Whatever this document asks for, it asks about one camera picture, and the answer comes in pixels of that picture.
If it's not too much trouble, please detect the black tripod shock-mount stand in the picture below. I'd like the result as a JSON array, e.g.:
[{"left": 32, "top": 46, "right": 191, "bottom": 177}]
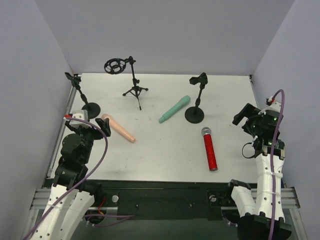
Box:
[{"left": 103, "top": 56, "right": 149, "bottom": 111}]

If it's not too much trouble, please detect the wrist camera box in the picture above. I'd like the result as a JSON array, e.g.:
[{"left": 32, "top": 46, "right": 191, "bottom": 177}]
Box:
[
  {"left": 258, "top": 96, "right": 282, "bottom": 115},
  {"left": 69, "top": 109, "right": 90, "bottom": 129}
]

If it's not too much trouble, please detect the aluminium rail frame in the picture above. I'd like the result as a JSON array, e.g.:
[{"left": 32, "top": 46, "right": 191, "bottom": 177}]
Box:
[{"left": 30, "top": 188, "right": 118, "bottom": 214}]

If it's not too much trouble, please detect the teal microphone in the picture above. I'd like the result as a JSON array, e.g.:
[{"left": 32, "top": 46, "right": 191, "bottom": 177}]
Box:
[{"left": 158, "top": 95, "right": 191, "bottom": 124}]

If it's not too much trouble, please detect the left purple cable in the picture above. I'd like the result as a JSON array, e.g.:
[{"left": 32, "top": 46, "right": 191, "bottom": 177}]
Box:
[{"left": 22, "top": 114, "right": 110, "bottom": 240}]

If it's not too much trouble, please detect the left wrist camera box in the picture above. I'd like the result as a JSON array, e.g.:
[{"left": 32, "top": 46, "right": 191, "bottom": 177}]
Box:
[{"left": 69, "top": 109, "right": 90, "bottom": 129}]

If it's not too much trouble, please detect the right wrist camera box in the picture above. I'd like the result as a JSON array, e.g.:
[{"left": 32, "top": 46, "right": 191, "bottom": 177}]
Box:
[{"left": 258, "top": 96, "right": 282, "bottom": 115}]

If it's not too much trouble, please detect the black round-base stand left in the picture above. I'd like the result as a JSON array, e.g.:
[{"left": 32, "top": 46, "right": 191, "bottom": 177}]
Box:
[{"left": 64, "top": 72, "right": 101, "bottom": 119}]

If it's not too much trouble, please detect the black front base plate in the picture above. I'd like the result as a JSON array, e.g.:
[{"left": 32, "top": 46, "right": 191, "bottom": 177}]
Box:
[{"left": 92, "top": 180, "right": 240, "bottom": 222}]

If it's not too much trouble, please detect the black round-base clip stand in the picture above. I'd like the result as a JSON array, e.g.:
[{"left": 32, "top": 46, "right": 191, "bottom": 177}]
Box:
[{"left": 184, "top": 72, "right": 208, "bottom": 124}]

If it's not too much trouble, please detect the pink microphone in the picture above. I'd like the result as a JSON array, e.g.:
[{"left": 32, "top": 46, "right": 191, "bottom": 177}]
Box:
[{"left": 101, "top": 113, "right": 136, "bottom": 143}]

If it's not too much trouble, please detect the red glitter microphone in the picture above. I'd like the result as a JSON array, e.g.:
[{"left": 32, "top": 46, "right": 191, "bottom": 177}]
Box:
[{"left": 201, "top": 127, "right": 218, "bottom": 172}]

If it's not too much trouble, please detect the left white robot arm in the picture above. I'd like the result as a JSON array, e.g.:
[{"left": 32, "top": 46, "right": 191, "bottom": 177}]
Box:
[{"left": 24, "top": 115, "right": 111, "bottom": 240}]

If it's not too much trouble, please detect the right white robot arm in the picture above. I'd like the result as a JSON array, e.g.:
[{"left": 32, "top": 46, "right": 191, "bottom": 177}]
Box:
[{"left": 229, "top": 98, "right": 292, "bottom": 240}]

